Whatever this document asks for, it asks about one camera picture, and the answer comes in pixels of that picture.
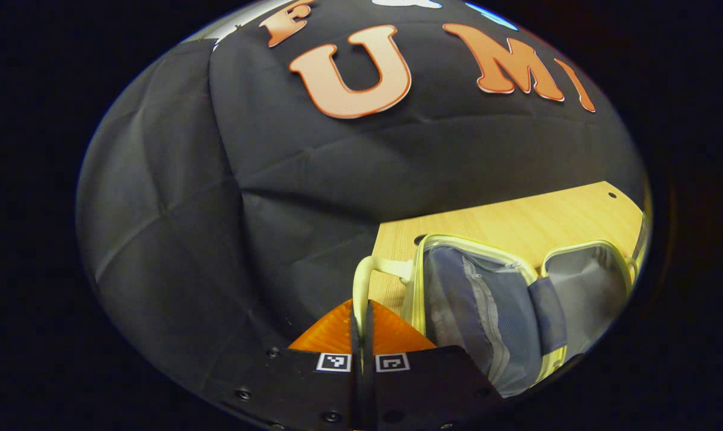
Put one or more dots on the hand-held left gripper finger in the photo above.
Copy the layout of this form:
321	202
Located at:
355	335
368	335

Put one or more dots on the pale yellow suitcase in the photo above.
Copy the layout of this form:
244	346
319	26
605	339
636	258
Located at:
487	299

